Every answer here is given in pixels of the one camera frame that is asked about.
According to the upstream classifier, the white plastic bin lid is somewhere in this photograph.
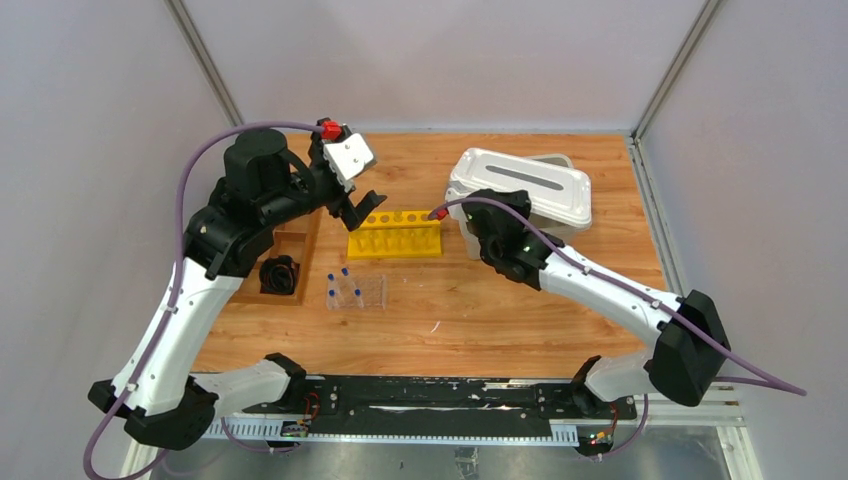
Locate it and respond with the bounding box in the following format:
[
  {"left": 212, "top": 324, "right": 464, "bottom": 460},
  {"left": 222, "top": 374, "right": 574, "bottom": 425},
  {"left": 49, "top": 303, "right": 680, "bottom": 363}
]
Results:
[{"left": 447, "top": 147, "right": 593, "bottom": 232}]

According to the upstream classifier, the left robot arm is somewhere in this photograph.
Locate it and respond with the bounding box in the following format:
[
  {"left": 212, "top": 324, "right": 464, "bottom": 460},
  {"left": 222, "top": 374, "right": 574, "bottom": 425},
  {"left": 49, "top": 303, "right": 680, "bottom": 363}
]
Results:
[{"left": 88, "top": 119, "right": 384, "bottom": 451}]

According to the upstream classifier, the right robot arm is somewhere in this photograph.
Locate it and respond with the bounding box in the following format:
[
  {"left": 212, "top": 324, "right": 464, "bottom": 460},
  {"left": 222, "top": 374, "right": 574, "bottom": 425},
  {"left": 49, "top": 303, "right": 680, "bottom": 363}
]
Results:
[{"left": 450, "top": 189, "right": 730, "bottom": 418}]

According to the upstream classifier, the yellow test tube rack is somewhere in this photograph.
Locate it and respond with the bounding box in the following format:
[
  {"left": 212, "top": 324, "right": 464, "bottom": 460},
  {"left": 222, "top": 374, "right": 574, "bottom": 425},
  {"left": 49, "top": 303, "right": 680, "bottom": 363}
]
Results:
[{"left": 346, "top": 210, "right": 443, "bottom": 260}]

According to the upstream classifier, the wooden compartment tray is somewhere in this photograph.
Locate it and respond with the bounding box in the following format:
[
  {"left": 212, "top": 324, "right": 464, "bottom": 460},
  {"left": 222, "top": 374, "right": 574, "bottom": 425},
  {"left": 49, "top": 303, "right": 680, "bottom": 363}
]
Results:
[{"left": 229, "top": 212, "right": 321, "bottom": 306}]

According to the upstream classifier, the clear well plate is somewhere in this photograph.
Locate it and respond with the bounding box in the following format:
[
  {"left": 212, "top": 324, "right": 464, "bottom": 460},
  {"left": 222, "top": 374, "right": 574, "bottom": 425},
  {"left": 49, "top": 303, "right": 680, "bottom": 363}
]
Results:
[{"left": 325, "top": 273, "right": 388, "bottom": 310}]

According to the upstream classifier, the beige plastic bin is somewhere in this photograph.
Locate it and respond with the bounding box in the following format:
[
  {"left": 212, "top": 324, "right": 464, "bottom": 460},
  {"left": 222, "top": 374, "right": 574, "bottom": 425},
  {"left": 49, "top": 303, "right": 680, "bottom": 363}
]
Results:
[{"left": 445, "top": 153, "right": 594, "bottom": 262}]

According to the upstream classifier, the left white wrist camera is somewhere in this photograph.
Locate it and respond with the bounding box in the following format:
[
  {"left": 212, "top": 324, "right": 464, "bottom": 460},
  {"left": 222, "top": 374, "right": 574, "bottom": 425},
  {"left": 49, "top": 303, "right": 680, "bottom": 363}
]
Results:
[{"left": 323, "top": 133, "right": 377, "bottom": 193}]

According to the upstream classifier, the black coiled cable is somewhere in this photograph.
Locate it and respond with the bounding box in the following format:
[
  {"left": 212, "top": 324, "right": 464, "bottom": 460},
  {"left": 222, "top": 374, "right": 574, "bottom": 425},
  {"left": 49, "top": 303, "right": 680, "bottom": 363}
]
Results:
[{"left": 258, "top": 255, "right": 301, "bottom": 296}]

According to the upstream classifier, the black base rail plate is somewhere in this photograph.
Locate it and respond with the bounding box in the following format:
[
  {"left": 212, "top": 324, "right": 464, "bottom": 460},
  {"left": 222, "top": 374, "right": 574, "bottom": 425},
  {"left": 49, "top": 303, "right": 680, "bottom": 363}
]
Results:
[{"left": 245, "top": 375, "right": 637, "bottom": 446}]

